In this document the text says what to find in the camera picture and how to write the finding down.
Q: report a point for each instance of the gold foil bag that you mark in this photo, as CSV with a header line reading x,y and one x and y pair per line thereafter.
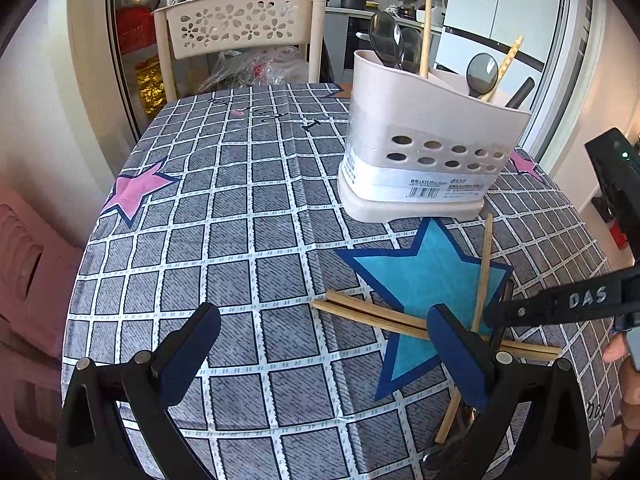
x,y
150,85

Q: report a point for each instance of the beige plastic chair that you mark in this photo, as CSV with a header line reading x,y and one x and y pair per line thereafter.
x,y
300,42

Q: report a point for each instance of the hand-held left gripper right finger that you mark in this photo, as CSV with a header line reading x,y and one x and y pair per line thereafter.
x,y
457,355

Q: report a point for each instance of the black built-in oven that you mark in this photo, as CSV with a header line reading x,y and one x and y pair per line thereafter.
x,y
357,32

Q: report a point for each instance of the grey checked star tablecloth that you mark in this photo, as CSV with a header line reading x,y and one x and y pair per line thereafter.
x,y
250,240

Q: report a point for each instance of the stack of pink stools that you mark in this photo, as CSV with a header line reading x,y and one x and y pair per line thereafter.
x,y
30,260

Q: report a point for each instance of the beige plastic utensil holder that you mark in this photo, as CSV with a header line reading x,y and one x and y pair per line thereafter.
x,y
425,180

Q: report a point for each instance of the black cooking pot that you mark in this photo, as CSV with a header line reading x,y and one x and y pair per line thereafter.
x,y
355,1

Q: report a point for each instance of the clear plastic bag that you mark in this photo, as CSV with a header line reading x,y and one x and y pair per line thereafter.
x,y
270,67

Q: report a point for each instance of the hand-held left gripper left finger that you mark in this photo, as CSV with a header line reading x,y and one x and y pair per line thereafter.
x,y
192,347

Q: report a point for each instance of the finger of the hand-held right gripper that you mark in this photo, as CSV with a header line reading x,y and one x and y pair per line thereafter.
x,y
525,307

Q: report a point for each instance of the low pink plastic stool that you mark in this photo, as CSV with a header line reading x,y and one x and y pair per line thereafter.
x,y
25,400

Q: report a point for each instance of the red container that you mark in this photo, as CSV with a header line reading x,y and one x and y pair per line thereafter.
x,y
132,30

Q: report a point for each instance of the black chopstick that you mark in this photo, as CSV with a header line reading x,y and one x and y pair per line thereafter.
x,y
522,92
509,290

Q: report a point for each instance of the white refrigerator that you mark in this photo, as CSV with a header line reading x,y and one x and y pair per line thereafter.
x,y
500,0

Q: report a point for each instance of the person's right hand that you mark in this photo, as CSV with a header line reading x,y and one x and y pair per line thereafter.
x,y
631,395

